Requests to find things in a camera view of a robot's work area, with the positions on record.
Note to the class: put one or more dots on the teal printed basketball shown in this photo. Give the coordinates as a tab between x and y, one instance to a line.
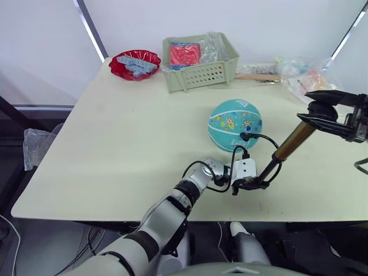
230	120

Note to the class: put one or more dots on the dark grey robot torso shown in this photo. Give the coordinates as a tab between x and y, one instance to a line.
238	270

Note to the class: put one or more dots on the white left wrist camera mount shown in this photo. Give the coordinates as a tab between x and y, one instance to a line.
245	169

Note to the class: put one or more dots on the orange packet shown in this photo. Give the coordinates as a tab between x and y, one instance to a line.
313	79

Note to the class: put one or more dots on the red plastic bowl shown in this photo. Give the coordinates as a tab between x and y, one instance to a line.
119	67

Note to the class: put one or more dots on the wooden stick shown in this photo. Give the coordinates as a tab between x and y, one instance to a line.
256	77

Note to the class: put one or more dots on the clear bag of grey parts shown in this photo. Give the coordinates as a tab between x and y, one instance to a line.
256	69

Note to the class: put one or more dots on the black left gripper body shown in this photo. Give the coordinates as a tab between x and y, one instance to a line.
237	185

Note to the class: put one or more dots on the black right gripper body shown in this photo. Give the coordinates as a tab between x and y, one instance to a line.
360	123

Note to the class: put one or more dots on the clear plastic bag on floor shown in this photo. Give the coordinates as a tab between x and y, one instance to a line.
36	148

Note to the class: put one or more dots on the red packet with blue edge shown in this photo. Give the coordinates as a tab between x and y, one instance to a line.
184	56

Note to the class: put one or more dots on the pale green perforated basket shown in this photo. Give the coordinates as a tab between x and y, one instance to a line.
201	76

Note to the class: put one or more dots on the white and grey rounded shape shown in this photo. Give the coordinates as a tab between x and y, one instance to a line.
248	244

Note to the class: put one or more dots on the gold and black hand pump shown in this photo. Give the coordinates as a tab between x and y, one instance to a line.
296	138

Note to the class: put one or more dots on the large crumpled clear plastic bag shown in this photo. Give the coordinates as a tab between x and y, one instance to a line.
293	74

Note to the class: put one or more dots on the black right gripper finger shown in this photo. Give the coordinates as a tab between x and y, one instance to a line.
333	97
327	122

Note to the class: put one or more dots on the clear plastic bag in basket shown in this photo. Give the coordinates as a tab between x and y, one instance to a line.
214	47

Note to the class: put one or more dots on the dark diagonal bar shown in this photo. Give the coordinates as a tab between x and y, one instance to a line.
15	113

